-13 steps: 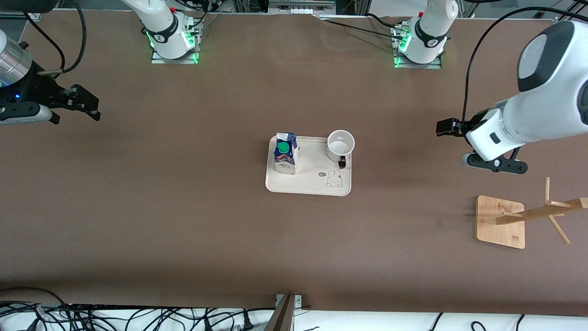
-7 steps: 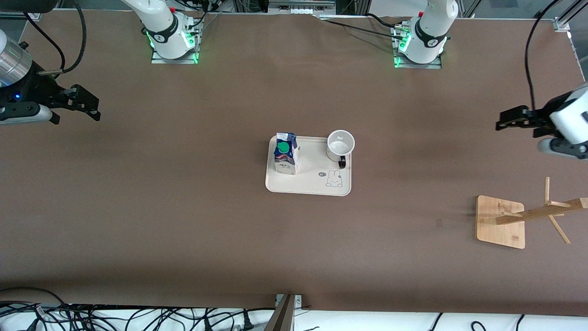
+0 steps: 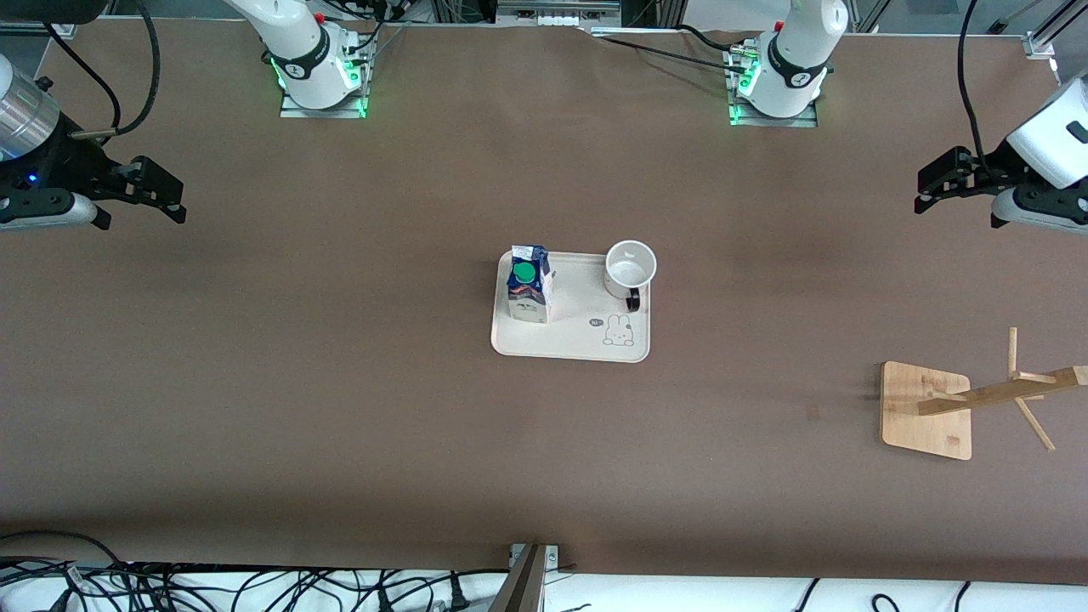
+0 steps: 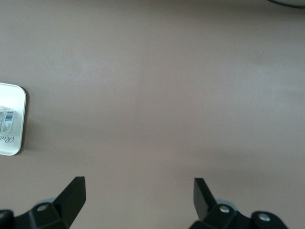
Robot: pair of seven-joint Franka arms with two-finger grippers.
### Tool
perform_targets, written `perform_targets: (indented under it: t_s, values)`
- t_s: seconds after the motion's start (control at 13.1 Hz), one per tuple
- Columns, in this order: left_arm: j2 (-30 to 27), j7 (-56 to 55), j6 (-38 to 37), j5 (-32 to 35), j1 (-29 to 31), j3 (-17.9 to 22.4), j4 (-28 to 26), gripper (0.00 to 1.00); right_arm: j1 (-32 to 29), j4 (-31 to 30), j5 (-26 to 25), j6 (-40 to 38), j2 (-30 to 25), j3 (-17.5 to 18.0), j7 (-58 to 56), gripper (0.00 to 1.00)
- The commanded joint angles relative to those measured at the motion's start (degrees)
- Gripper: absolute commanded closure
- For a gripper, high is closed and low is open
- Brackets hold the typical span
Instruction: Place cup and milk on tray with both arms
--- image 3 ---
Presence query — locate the black arcing floor cable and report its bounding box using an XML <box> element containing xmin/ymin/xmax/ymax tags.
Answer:
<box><xmin>0</xmin><ymin>531</ymin><xmax>128</xmax><ymax>579</ymax></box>

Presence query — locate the aluminium corner profile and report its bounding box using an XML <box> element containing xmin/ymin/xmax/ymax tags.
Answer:
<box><xmin>1024</xmin><ymin>0</ymin><xmax>1088</xmax><ymax>60</ymax></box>

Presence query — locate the white smiley face cup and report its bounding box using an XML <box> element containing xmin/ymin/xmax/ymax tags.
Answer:
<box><xmin>604</xmin><ymin>241</ymin><xmax>658</xmax><ymax>313</ymax></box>

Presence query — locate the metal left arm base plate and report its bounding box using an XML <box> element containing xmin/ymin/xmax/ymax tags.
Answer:
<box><xmin>724</xmin><ymin>47</ymin><xmax>819</xmax><ymax>128</ymax></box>

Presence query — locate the blue white milk carton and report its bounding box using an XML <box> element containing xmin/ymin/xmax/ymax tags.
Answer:
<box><xmin>507</xmin><ymin>245</ymin><xmax>556</xmax><ymax>326</ymax></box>

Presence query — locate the short black right arm cable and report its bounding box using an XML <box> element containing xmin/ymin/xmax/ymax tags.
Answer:
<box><xmin>42</xmin><ymin>21</ymin><xmax>122</xmax><ymax>133</ymax></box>

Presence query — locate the black base cable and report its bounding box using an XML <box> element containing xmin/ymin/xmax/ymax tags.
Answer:
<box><xmin>676</xmin><ymin>23</ymin><xmax>756</xmax><ymax>54</ymax></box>
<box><xmin>586</xmin><ymin>30</ymin><xmax>749</xmax><ymax>73</ymax></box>

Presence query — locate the aluminium profile bar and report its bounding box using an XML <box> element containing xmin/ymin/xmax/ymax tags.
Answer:
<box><xmin>489</xmin><ymin>544</ymin><xmax>549</xmax><ymax>612</ymax></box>

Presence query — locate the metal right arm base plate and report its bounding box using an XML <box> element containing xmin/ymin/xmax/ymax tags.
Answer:
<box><xmin>279</xmin><ymin>38</ymin><xmax>369</xmax><ymax>119</ymax></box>

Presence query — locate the cream rabbit print tray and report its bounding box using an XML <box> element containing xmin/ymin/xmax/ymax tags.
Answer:
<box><xmin>490</xmin><ymin>249</ymin><xmax>652</xmax><ymax>365</ymax></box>

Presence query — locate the silver metal bracket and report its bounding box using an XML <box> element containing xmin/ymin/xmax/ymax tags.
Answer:
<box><xmin>508</xmin><ymin>544</ymin><xmax>562</xmax><ymax>572</ymax></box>

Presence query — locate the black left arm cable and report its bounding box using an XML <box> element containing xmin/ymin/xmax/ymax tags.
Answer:
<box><xmin>958</xmin><ymin>0</ymin><xmax>991</xmax><ymax>171</ymax></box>

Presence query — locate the long black right arm cable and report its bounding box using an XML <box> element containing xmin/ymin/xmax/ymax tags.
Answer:
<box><xmin>72</xmin><ymin>0</ymin><xmax>162</xmax><ymax>139</ymax></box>

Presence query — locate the wooden cup stand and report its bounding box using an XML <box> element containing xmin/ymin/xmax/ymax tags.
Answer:
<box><xmin>880</xmin><ymin>327</ymin><xmax>1088</xmax><ymax>462</ymax></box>

